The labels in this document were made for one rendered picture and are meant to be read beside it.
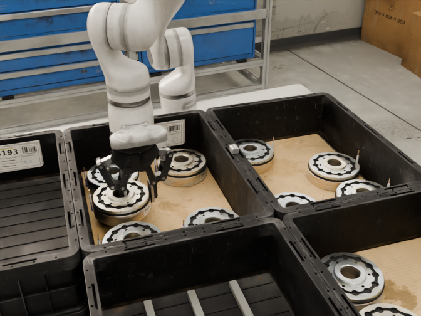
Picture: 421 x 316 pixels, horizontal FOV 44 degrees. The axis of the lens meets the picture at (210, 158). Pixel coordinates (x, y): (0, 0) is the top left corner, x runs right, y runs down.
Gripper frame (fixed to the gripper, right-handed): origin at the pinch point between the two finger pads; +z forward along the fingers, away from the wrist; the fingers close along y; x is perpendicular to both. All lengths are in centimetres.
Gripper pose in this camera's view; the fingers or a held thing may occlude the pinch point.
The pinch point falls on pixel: (138, 194)
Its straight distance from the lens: 95.9
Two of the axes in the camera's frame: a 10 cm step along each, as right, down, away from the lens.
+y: -9.5, 1.7, -2.7
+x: 3.2, 4.9, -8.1
